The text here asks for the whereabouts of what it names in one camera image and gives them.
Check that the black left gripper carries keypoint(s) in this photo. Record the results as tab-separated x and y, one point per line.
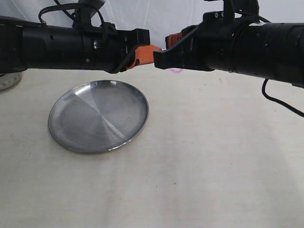
107	49

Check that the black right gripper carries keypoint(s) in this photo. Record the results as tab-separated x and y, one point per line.
207	46

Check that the purple translucent ring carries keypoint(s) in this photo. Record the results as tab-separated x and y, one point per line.
176	71

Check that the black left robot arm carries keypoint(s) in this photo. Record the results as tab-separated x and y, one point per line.
29	45

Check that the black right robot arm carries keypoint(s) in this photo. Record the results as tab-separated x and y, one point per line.
243	45

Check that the white sheer curtain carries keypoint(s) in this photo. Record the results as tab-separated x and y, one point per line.
159	15

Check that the round stainless steel plate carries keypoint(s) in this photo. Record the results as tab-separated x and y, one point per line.
98	116

